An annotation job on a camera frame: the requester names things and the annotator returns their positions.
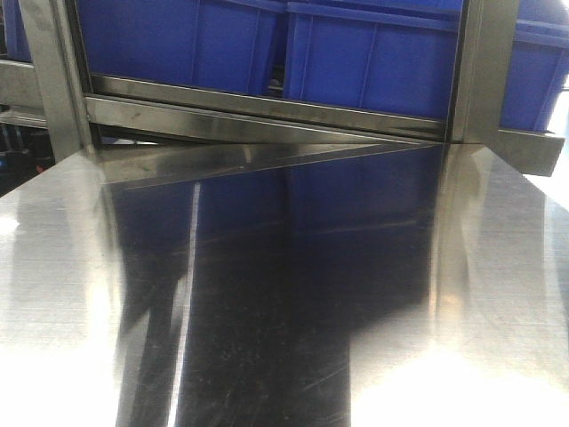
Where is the stainless steel shelf rack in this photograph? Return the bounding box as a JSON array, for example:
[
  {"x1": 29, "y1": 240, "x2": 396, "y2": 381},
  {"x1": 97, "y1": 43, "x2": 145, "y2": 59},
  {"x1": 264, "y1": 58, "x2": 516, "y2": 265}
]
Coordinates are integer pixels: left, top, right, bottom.
[{"x1": 1, "y1": 1, "x2": 564, "y2": 176}]

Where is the blue bin upper left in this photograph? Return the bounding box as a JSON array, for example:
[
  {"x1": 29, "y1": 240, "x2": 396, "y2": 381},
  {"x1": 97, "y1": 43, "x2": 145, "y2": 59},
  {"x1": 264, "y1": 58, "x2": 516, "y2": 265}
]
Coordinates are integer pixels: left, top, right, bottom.
[{"x1": 76, "y1": 1, "x2": 285, "y2": 95}]

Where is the blue bin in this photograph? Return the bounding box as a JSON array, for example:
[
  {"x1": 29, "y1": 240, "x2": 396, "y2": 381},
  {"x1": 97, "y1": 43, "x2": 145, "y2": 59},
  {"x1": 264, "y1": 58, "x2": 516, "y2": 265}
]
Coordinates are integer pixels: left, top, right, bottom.
[
  {"x1": 76, "y1": 1, "x2": 285, "y2": 95},
  {"x1": 284, "y1": 1, "x2": 460, "y2": 119},
  {"x1": 501, "y1": 1, "x2": 568, "y2": 133}
]

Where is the blue bin upper right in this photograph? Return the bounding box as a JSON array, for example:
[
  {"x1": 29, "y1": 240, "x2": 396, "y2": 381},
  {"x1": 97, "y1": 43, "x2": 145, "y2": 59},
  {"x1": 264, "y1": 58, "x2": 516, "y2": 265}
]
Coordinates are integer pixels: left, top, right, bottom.
[{"x1": 284, "y1": 1, "x2": 460, "y2": 119}]

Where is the blue bin far right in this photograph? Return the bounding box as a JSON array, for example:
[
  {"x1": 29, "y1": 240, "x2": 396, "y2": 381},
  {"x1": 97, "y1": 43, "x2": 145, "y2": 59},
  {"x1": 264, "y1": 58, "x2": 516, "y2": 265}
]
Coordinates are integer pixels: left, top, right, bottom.
[{"x1": 501, "y1": 1, "x2": 568, "y2": 133}]

